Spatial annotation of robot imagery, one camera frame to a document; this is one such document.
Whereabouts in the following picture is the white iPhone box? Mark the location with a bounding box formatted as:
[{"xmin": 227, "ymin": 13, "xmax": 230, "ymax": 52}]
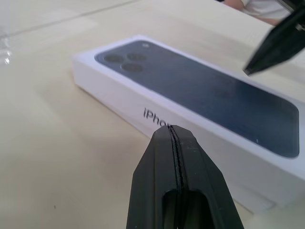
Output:
[{"xmin": 72, "ymin": 34, "xmax": 305, "ymax": 210}]

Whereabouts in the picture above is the person in white shirt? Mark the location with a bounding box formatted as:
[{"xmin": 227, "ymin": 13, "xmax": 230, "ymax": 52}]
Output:
[{"xmin": 224, "ymin": 0, "xmax": 295, "ymax": 26}]

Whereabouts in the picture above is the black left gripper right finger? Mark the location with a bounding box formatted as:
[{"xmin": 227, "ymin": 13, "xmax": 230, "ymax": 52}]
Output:
[{"xmin": 171, "ymin": 125, "xmax": 245, "ymax": 229}]

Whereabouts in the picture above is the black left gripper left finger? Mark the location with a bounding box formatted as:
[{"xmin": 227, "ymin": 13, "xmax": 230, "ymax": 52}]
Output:
[{"xmin": 127, "ymin": 125, "xmax": 183, "ymax": 229}]

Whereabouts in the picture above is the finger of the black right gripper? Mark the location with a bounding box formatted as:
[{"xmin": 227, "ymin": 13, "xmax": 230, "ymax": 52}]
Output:
[
  {"xmin": 244, "ymin": 21, "xmax": 305, "ymax": 76},
  {"xmin": 244, "ymin": 0, "xmax": 305, "ymax": 70}
]

